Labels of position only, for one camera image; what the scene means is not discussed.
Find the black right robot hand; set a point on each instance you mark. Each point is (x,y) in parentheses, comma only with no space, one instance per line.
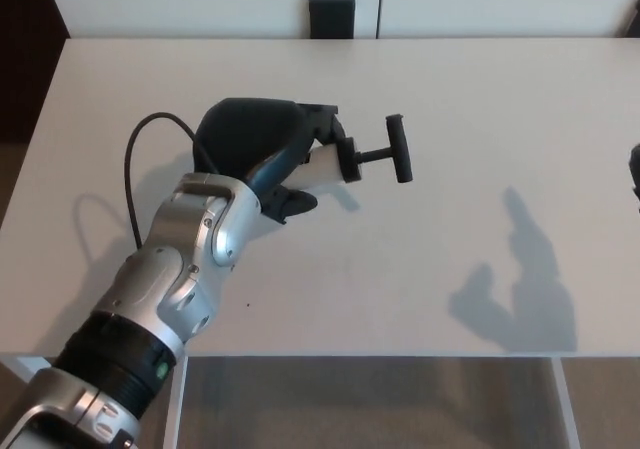
(635,169)

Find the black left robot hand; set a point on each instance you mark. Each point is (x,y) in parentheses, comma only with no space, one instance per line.
(245,134)

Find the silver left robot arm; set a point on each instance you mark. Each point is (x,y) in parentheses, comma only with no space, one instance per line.
(165,279)

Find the black chair backrest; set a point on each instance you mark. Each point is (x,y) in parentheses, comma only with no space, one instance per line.
(634,19)
(331,18)

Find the dark brown wooden panel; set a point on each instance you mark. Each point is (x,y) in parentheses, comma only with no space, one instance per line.
(22,54)

